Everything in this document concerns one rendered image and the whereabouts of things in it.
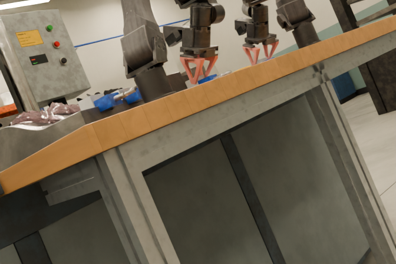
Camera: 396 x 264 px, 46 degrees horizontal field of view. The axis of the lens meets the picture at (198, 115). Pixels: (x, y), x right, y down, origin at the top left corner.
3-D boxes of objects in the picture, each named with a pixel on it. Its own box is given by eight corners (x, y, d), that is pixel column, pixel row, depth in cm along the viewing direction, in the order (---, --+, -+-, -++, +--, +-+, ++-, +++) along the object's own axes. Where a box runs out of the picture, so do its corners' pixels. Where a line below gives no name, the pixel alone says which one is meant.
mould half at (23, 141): (154, 114, 116) (137, 73, 116) (91, 136, 92) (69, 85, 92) (21, 174, 138) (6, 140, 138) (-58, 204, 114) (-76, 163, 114)
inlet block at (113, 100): (147, 99, 98) (137, 75, 98) (134, 102, 94) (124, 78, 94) (101, 121, 104) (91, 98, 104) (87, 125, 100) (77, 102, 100)
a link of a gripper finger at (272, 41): (252, 62, 170) (251, 37, 166) (265, 57, 174) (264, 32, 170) (266, 65, 165) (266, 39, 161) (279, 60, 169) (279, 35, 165)
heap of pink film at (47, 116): (102, 111, 118) (90, 83, 118) (55, 124, 102) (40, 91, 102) (33, 145, 129) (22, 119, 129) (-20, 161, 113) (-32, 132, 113)
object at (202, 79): (239, 79, 125) (231, 60, 125) (231, 82, 120) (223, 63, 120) (201, 96, 132) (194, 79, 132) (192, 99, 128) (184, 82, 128)
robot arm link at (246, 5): (238, 19, 170) (230, -13, 164) (260, 11, 171) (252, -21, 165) (251, 26, 159) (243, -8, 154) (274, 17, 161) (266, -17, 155)
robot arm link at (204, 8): (197, 27, 129) (197, 2, 128) (215, 29, 127) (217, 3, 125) (185, 29, 123) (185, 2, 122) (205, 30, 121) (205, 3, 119)
